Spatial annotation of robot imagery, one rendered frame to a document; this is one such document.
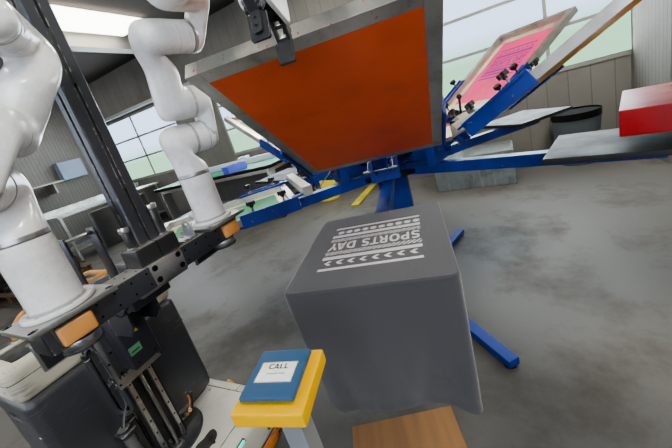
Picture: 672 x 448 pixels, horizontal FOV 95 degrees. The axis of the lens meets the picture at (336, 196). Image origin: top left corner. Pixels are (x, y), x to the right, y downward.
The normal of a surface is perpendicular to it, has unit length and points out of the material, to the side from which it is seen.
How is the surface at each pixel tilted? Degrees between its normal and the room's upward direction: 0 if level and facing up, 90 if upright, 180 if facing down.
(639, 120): 90
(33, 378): 90
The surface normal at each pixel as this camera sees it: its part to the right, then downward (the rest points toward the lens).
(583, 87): -0.39, 0.35
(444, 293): -0.18, 0.36
